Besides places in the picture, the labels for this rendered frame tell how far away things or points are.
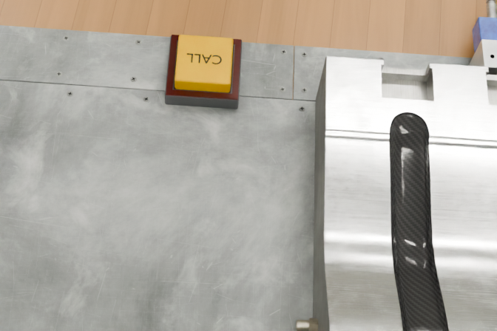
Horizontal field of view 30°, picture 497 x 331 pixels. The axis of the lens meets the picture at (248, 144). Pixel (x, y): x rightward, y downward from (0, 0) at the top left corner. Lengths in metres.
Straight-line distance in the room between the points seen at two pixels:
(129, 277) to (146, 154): 0.14
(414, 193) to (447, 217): 0.04
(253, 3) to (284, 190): 0.24
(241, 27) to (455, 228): 0.35
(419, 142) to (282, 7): 0.27
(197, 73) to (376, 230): 0.26
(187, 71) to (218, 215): 0.16
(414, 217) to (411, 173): 0.04
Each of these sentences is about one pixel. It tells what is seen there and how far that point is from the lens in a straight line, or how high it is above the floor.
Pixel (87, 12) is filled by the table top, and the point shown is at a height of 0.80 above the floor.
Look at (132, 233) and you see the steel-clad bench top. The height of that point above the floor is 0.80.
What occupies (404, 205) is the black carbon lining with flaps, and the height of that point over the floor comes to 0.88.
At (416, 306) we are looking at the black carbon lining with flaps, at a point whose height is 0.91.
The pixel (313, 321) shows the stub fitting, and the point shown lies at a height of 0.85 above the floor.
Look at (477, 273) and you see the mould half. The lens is 0.88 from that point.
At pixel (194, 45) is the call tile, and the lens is 1.02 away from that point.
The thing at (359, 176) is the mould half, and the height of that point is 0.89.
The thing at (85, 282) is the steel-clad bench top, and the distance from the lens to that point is 0.94.
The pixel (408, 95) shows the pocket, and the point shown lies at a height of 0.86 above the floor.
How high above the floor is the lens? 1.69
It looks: 63 degrees down
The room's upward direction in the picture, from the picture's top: 7 degrees clockwise
